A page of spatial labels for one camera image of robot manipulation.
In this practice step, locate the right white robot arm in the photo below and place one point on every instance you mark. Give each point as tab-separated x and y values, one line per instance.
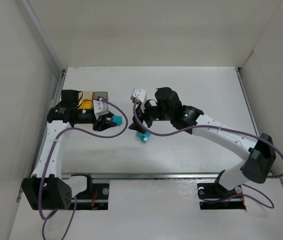
256	152

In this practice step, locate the grey transparent container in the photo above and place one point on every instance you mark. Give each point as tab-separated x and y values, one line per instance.
97	95

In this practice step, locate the teal lego piece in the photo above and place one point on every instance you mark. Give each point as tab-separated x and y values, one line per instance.
144	137

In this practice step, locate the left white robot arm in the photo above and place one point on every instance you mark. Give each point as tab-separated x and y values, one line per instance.
45	189

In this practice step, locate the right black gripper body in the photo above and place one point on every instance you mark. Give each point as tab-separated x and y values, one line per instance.
138	120

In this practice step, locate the orange transparent container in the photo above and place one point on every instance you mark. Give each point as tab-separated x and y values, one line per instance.
85	95

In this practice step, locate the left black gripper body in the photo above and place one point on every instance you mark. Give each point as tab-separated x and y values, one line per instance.
98	124

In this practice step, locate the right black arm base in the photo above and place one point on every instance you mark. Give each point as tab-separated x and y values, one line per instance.
212	196

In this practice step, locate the teal lego block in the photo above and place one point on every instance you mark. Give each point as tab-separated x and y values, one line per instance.
117	119

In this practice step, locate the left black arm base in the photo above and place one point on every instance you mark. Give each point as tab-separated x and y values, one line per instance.
96	195

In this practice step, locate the aluminium frame rail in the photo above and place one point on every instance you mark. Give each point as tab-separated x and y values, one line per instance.
217	91

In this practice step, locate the yellow round lego with sticker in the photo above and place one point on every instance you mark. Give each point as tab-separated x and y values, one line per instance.
85	104

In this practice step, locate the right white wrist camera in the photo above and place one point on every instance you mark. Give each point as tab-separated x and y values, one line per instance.
139	95

